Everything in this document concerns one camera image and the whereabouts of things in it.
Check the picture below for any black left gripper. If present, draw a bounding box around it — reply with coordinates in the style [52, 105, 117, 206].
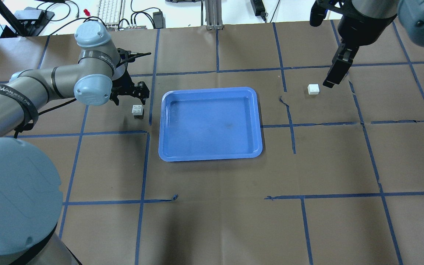
[110, 48, 151, 106]

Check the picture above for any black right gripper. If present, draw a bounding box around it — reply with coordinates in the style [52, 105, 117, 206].
[323, 38, 360, 88]

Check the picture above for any white block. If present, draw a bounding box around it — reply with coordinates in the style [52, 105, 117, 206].
[307, 84, 320, 95]
[131, 104, 144, 120]

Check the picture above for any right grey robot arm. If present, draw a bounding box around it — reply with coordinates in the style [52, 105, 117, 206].
[309, 0, 424, 88]

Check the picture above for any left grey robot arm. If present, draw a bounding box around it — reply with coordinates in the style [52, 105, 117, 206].
[0, 20, 150, 265]

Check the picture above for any blue plastic tray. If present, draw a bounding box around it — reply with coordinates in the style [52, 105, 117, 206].
[158, 87, 263, 162]

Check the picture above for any black power adapter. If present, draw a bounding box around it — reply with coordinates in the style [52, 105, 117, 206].
[152, 11, 166, 29]

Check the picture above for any white keyboard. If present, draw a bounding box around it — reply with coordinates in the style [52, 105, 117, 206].
[95, 0, 125, 27]

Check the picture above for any aluminium frame post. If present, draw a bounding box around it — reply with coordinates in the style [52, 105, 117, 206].
[201, 0, 224, 31]

